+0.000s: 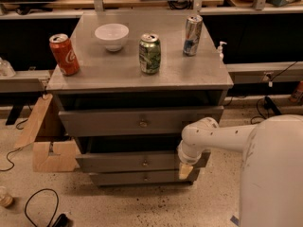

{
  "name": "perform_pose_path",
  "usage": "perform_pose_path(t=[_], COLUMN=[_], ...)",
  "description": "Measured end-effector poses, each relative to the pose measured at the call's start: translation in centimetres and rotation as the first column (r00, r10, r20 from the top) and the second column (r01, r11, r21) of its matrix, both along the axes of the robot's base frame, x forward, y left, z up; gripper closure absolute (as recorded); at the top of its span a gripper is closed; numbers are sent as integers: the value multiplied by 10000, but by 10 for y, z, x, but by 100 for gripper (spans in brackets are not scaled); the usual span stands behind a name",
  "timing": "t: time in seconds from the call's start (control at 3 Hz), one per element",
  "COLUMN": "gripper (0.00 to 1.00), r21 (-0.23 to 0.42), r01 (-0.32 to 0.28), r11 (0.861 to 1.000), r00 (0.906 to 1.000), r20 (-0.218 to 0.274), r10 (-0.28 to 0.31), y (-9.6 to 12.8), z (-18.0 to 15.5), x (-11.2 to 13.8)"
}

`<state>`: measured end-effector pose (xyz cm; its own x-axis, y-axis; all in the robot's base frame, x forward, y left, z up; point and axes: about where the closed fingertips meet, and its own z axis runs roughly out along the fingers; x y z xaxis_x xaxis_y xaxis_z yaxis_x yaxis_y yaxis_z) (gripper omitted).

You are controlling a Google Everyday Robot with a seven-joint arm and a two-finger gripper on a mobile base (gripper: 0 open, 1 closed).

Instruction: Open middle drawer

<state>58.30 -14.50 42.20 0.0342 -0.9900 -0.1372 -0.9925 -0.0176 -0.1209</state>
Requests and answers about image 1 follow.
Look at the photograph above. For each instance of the grey top drawer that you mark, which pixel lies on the grey top drawer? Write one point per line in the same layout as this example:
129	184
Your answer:
134	121

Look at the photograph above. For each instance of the silver blue energy can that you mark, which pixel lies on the silver blue energy can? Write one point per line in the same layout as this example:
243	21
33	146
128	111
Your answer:
193	32

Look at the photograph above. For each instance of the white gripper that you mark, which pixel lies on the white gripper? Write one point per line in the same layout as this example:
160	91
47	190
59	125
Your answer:
186	158

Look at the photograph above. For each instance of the red cola can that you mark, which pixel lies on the red cola can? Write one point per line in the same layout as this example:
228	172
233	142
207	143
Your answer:
64	54

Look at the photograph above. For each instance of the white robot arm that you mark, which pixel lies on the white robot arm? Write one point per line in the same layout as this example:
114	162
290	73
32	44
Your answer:
271	192

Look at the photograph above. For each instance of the grey drawer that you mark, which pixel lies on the grey drawer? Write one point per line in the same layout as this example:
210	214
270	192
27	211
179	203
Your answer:
130	153
142	177
134	121

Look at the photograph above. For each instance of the white pump bottle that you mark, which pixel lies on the white pump bottle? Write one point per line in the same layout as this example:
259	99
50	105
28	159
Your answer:
220	49

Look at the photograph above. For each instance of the grey bottom drawer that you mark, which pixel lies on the grey bottom drawer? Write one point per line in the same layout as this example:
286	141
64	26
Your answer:
142	177

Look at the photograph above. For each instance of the clear plastic container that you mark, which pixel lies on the clear plastic container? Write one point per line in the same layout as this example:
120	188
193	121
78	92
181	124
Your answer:
6	70

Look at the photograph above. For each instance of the orange bottle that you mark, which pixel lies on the orange bottle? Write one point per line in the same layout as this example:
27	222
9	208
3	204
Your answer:
297	94

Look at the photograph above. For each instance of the cardboard box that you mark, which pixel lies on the cardboard box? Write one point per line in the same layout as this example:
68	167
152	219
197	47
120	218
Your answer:
52	149

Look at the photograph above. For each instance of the grey drawer cabinet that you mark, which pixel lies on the grey drawer cabinet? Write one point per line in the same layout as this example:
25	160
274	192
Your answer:
114	80

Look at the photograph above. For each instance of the green soda can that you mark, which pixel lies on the green soda can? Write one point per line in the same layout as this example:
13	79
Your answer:
149	53

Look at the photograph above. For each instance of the white bowl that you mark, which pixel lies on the white bowl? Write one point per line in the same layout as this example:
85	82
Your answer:
112	36

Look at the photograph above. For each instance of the clear plastic cup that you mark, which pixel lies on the clear plastic cup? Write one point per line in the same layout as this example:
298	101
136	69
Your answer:
6	199

